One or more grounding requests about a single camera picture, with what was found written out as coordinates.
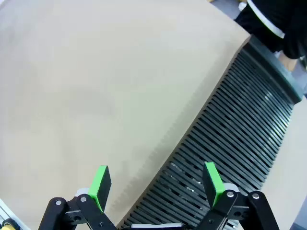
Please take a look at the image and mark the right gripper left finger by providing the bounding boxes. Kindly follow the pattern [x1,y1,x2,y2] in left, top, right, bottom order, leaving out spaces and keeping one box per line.
[38,165,116,230]

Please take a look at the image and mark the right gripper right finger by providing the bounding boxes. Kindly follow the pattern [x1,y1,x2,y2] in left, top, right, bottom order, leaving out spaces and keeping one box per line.
[195,161,281,230]

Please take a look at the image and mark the person's left hand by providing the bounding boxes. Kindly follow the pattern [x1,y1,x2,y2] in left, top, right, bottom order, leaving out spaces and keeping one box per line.
[279,51,298,72]

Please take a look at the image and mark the black slotted PCB rack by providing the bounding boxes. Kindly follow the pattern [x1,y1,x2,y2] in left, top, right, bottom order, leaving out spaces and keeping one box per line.
[117,34,305,230]

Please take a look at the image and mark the small yellow black object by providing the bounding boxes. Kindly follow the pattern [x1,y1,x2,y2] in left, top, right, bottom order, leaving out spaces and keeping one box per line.
[0,217,18,230]

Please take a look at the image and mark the person in black jacket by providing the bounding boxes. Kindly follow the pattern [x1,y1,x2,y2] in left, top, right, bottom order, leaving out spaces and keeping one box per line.
[234,0,307,60]

